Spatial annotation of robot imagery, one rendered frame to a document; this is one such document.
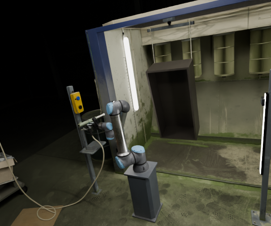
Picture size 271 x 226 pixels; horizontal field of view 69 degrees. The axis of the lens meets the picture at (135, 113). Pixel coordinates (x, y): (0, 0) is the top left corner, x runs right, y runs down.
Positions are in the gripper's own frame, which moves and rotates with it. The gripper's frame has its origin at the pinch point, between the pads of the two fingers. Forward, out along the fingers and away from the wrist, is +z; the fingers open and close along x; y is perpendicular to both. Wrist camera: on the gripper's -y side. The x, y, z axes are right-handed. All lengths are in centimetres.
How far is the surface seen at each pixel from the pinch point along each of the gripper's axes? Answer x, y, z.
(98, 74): 46, -55, 2
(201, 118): 198, 75, -98
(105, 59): 55, -74, -9
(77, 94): -0.6, -40.8, 3.7
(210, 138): 179, 110, -117
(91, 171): -8, 72, 14
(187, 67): 84, -46, -113
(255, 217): 23, 118, -189
